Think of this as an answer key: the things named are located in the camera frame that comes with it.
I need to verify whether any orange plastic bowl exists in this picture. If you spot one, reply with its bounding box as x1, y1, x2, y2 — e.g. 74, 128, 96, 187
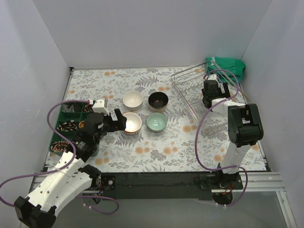
123, 112, 142, 132

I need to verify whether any plain white bowl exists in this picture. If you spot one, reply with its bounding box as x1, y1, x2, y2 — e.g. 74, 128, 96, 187
123, 91, 143, 110

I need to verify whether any pale green checked bowl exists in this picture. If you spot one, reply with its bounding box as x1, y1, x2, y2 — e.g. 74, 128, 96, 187
146, 113, 168, 132

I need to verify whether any beige gold dotted bowl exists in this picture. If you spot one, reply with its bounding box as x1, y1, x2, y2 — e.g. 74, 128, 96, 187
148, 92, 169, 110

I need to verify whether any white blue striped bowl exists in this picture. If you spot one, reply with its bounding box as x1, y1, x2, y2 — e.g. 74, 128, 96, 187
124, 130, 141, 135

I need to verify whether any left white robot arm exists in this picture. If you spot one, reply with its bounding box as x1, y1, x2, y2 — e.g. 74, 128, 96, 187
14, 109, 127, 228

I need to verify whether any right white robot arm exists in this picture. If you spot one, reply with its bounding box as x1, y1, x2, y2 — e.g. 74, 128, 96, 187
202, 79, 264, 189

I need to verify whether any green folded cloth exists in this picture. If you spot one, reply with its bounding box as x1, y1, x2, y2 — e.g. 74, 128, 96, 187
205, 57, 246, 83

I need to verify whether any green compartment tray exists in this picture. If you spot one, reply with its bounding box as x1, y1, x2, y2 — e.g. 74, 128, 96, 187
49, 102, 93, 156

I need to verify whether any clear plastic bag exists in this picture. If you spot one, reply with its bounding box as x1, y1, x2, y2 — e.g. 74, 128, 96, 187
62, 104, 74, 113

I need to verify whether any floral tablecloth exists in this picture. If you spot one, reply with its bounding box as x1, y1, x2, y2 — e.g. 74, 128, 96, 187
47, 67, 268, 173

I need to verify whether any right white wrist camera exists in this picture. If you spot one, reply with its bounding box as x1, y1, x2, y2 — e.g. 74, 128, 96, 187
203, 74, 222, 94

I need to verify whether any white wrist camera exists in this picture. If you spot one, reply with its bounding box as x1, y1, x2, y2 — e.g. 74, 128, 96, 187
203, 74, 222, 94
88, 97, 109, 115

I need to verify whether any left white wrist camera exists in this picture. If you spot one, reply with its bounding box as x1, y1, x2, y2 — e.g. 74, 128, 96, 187
88, 97, 109, 115

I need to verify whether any metal wire dish rack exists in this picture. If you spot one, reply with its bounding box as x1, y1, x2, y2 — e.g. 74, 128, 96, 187
171, 61, 251, 121

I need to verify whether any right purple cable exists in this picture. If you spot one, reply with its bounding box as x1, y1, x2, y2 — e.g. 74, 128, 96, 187
194, 69, 248, 207

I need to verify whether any purple cable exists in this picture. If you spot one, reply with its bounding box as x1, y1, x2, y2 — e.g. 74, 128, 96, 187
0, 100, 119, 215
194, 69, 248, 207

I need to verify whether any coiled braided cord middle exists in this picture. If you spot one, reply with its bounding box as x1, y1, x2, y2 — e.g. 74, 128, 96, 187
57, 120, 79, 132

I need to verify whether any coiled braided cord bottom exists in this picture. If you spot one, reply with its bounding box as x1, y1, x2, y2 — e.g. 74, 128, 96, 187
51, 141, 71, 152

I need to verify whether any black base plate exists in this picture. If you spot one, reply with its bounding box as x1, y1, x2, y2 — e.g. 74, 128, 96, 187
101, 172, 243, 200

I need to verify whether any aluminium frame rail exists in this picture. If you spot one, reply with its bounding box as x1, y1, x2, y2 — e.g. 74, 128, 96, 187
29, 172, 285, 192

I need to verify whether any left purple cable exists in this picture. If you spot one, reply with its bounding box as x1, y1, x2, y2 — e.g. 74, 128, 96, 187
0, 100, 119, 215

